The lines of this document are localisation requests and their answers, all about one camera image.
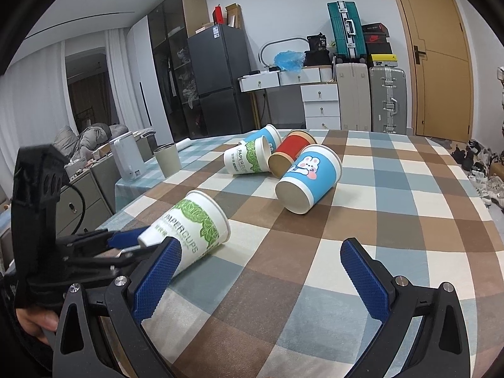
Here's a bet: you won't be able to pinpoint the white green-leaf paper cup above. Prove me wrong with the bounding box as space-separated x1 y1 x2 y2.
138 190 231 276

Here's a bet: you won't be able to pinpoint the beige cylindrical cup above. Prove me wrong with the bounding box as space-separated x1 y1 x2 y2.
154 143 182 178

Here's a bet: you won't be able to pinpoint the far blue paper cup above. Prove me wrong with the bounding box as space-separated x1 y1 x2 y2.
240 124 282 153

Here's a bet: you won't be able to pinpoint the red brown paper cup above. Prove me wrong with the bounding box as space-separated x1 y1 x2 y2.
267 130 317 178

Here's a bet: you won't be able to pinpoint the blue bunny paper cup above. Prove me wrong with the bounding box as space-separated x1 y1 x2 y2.
275 144 342 215

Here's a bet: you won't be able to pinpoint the person's hand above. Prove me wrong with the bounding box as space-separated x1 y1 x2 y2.
15 307 59 345

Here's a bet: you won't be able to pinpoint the grey side cabinet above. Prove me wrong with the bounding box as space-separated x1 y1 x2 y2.
55 154 120 237

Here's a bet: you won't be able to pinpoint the white electric kettle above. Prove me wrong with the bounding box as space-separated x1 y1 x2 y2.
110 131 145 182

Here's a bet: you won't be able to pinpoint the grey clothes pile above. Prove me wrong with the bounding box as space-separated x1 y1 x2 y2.
53 123 129 161

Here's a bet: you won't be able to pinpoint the white curtain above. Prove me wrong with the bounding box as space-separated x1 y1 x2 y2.
1 28 144 195

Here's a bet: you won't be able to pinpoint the checkered tablecloth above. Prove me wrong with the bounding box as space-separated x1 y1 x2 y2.
105 131 503 377

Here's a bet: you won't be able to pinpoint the black refrigerator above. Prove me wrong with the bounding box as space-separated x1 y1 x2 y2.
188 24 255 136

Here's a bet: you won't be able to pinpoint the dark glass cabinet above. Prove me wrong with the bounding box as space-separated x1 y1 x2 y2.
147 0 209 142

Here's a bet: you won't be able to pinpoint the white drawer desk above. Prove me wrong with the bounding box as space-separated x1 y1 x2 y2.
238 65 342 130

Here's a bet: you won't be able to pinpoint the blue plastic bag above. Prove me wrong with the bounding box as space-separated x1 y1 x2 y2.
273 50 305 72

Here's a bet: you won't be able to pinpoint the wooden door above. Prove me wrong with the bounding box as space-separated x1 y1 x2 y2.
396 0 474 142

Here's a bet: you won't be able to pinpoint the silver suitcase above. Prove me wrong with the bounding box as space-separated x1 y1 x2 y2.
369 66 408 135

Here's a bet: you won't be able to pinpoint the beige suitcase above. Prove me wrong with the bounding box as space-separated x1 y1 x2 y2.
336 63 372 131

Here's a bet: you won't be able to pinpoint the stacked shoe boxes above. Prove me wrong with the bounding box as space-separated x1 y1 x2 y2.
361 22 398 66

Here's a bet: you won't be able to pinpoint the teal suitcase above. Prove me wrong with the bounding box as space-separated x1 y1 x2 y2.
327 1 367 63

